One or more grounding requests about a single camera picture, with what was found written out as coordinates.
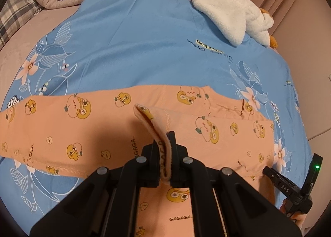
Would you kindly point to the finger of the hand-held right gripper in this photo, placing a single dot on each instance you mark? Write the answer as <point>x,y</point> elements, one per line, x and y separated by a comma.
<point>280,178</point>

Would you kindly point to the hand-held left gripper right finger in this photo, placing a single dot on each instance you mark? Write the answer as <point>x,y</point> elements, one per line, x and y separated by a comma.
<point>172,147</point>

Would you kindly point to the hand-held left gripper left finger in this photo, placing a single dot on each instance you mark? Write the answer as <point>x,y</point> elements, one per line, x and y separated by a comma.
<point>150,160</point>

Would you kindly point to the orange cartoon print pants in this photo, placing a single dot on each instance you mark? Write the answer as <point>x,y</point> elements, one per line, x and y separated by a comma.
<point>103,123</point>

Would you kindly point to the person's right hand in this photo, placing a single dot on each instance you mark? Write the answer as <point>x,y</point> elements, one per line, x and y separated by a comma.
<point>297,220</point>

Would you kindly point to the blue floral blanket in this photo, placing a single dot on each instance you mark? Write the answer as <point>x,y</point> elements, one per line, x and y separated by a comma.
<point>142,45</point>

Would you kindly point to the white plush goose toy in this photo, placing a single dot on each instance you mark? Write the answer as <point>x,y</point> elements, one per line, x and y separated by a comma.
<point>225,4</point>

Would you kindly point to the plaid pillow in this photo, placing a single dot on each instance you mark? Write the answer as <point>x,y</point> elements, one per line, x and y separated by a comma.
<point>15,9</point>

